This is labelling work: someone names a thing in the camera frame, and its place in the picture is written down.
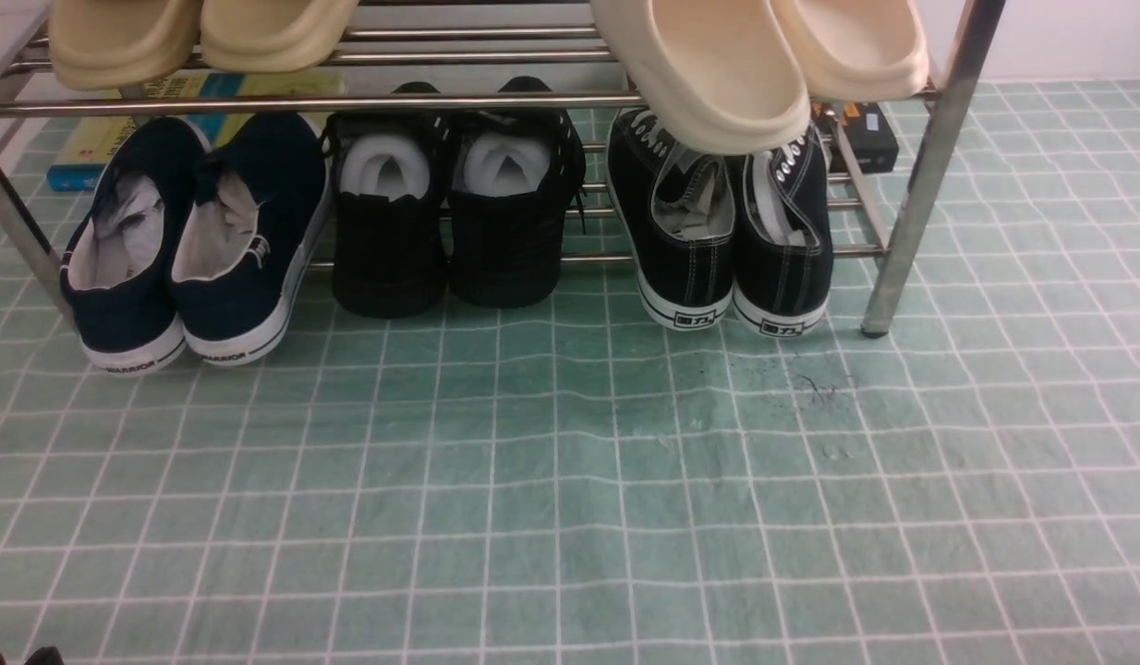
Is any yellow blue book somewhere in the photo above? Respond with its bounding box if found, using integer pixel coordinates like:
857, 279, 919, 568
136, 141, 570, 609
46, 70, 347, 192

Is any black sneaker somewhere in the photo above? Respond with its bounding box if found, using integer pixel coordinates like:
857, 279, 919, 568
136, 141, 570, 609
446, 108, 586, 308
324, 110, 455, 321

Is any cream slipper outer right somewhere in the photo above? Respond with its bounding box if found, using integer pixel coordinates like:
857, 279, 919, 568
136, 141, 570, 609
772, 1, 930, 103

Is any cream slipper inner right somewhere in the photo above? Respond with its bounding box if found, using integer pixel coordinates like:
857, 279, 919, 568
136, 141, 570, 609
591, 1, 811, 155

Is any black book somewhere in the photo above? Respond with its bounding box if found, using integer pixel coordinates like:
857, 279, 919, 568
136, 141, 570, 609
812, 102, 899, 175

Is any navy canvas shoe left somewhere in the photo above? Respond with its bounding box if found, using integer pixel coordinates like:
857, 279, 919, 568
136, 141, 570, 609
59, 117, 210, 376

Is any cream slipper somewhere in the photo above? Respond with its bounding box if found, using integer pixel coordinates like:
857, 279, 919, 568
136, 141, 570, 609
772, 1, 930, 103
591, 1, 811, 155

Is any black sneaker left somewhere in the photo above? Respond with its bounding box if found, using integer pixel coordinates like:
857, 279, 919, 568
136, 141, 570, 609
324, 110, 455, 321

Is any black sneaker right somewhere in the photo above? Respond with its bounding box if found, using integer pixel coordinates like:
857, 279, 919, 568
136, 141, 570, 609
446, 108, 586, 308

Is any navy canvas shoe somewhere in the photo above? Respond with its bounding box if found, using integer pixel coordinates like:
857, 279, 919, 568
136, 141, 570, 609
168, 111, 331, 367
59, 117, 210, 376

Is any dark object bottom left corner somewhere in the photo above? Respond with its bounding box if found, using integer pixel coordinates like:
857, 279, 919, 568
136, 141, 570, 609
0, 647, 65, 665

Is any steel shoe rack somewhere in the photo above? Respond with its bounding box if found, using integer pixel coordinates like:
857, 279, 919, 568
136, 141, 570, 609
0, 1, 1004, 338

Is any green checked floor cloth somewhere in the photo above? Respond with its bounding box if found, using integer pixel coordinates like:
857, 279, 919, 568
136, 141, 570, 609
0, 80, 1140, 664

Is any black laced canvas shoe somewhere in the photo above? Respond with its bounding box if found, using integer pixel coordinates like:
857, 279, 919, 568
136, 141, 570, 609
727, 125, 833, 338
604, 108, 736, 332

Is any beige slipper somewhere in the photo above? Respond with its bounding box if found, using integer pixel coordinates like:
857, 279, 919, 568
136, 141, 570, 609
200, 1, 359, 73
47, 1, 202, 90

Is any navy canvas shoe right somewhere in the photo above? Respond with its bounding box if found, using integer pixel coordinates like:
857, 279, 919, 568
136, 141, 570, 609
168, 111, 331, 367

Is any beige slipper far left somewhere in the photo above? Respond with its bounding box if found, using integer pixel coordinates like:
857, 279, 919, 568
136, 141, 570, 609
47, 1, 202, 90

